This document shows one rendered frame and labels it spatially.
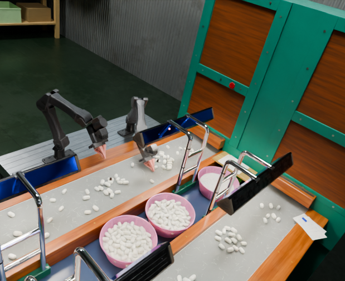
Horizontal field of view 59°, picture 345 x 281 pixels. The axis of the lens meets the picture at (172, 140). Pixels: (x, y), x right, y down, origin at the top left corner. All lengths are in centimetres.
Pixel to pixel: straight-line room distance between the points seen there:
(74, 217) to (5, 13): 485
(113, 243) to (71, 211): 27
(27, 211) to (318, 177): 158
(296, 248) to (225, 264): 41
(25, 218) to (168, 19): 356
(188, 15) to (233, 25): 234
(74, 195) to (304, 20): 151
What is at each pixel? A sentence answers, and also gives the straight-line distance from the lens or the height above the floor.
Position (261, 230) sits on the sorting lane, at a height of 74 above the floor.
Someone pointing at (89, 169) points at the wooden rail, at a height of 76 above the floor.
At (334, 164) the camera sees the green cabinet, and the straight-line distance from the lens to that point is 191.
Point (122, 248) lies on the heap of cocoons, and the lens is 147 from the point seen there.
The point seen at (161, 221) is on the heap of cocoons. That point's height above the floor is 74.
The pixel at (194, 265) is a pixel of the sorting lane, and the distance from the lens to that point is 149.
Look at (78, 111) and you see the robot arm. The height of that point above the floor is 106.
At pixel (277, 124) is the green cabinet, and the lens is 195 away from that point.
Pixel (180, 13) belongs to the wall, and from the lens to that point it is 441.
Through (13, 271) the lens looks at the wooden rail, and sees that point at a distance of 141.
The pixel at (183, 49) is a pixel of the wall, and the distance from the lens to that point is 441.
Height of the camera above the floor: 192
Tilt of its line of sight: 32 degrees down
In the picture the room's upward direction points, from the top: 13 degrees clockwise
